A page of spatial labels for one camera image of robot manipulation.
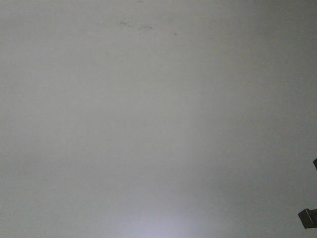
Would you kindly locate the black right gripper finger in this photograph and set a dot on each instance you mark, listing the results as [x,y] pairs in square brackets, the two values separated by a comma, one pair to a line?
[308,218]

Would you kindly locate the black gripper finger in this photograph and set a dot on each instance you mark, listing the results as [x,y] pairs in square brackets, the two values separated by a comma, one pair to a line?
[315,163]

